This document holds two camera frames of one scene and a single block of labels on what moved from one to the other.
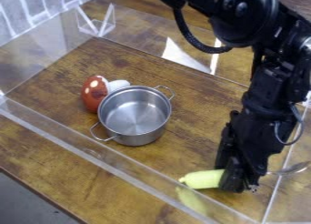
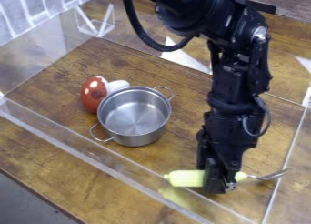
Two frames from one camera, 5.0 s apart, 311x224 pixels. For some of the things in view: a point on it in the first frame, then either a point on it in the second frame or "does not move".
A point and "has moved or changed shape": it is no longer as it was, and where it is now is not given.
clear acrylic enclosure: x=115 y=108 does not move
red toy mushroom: x=97 y=88 does not move
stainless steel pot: x=133 y=114 does not move
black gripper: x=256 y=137 → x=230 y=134
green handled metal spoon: x=209 y=179 has moved or changed shape
